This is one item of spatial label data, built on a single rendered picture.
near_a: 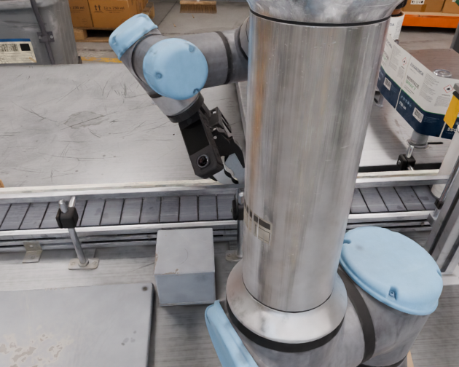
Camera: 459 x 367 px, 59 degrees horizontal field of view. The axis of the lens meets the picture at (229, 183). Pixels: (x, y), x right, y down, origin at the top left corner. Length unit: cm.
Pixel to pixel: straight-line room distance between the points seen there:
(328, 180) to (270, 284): 11
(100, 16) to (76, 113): 289
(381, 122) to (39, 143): 92
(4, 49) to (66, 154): 172
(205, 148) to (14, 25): 216
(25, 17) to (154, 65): 219
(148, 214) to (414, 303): 54
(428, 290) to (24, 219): 72
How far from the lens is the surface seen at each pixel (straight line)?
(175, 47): 54
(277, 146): 27
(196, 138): 69
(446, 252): 82
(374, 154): 104
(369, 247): 48
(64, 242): 87
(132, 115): 126
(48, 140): 122
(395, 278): 46
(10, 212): 93
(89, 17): 420
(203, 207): 84
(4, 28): 275
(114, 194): 77
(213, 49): 58
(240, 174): 78
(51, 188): 90
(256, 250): 33
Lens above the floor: 145
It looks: 40 degrees down
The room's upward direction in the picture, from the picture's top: straight up
